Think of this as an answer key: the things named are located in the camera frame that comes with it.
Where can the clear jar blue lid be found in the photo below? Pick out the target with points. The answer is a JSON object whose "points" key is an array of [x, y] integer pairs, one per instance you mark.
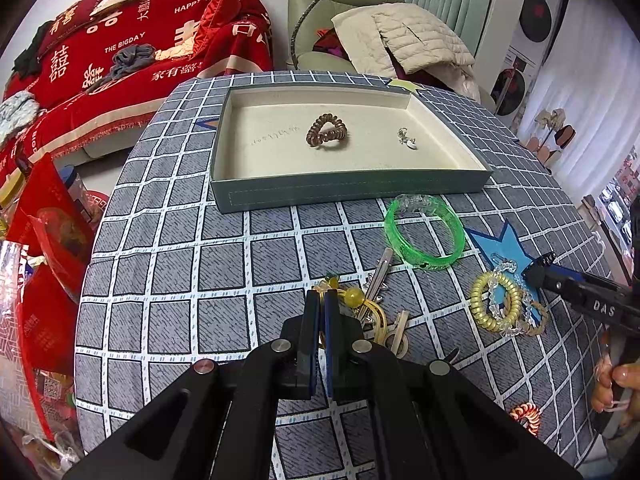
{"points": [[80, 195]]}

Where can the cream padded coat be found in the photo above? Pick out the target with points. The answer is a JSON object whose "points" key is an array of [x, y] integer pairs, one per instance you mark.
{"points": [[465, 80]]}

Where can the grey crumpled cloth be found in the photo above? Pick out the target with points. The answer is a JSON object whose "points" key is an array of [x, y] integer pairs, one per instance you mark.
{"points": [[130, 57]]}

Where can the red printed blanket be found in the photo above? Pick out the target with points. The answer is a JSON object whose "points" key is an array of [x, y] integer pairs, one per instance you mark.
{"points": [[75, 75]]}

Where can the grey checked tablecloth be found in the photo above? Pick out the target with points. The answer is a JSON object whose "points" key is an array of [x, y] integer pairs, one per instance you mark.
{"points": [[175, 260]]}

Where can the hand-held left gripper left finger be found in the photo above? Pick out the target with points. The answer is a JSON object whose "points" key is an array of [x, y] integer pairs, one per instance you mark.
{"points": [[314, 320]]}

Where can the red patterned packet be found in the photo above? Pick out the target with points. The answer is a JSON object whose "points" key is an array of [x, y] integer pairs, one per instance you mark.
{"points": [[45, 330]]}

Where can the red embroidered pillow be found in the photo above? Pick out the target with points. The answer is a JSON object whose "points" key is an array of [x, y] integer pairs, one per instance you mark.
{"points": [[75, 15]]}

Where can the grey-green jewelry tray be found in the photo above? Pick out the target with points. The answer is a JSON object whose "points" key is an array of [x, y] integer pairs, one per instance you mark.
{"points": [[270, 125]]}

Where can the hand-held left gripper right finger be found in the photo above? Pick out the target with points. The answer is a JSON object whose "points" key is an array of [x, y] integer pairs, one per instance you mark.
{"points": [[330, 320]]}

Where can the wooden hair clip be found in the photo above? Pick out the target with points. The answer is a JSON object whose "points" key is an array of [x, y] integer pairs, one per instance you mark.
{"points": [[400, 332]]}

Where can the green translucent bangle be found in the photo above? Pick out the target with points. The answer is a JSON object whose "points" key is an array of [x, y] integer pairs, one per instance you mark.
{"points": [[395, 240]]}

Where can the silver metal hair clip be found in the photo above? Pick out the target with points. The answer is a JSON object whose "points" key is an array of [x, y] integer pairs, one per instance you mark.
{"points": [[382, 267]]}

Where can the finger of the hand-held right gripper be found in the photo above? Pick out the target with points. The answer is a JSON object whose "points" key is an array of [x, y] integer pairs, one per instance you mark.
{"points": [[550, 282], [560, 267]]}

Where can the pale knitted cloth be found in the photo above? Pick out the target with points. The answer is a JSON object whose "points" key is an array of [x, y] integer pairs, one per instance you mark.
{"points": [[17, 110]]}

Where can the red gift bag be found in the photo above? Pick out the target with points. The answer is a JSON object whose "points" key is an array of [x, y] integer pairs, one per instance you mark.
{"points": [[50, 220]]}

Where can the red satin pillow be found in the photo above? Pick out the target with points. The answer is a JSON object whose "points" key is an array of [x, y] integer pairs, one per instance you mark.
{"points": [[215, 20]]}

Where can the black disc wall poster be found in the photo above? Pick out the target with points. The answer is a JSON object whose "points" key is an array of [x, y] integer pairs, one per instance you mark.
{"points": [[509, 92], [535, 10]]}

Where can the beige down jacket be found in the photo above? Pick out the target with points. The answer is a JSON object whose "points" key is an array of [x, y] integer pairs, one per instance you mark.
{"points": [[400, 30]]}

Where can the person's right hand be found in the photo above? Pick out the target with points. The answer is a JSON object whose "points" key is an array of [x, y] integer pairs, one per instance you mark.
{"points": [[625, 380]]}

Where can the red purple garment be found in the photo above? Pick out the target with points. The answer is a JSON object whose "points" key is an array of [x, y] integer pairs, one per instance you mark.
{"points": [[327, 45]]}

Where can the dark cloth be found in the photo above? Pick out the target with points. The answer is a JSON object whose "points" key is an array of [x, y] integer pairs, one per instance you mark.
{"points": [[30, 57]]}

